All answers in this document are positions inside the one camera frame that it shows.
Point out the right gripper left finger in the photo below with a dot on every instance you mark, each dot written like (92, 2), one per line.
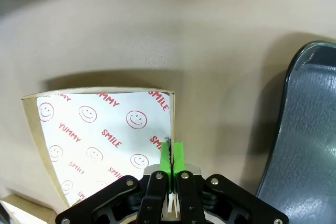
(155, 195)

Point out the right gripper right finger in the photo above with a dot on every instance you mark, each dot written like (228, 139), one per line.
(189, 195)

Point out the brown cardboard food box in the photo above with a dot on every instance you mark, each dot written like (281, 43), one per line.
(30, 119)
(31, 211)

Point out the dark grey plastic tray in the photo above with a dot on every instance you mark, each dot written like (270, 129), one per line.
(302, 142)

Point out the white smiley print paper liner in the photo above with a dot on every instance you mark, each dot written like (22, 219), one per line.
(105, 119)

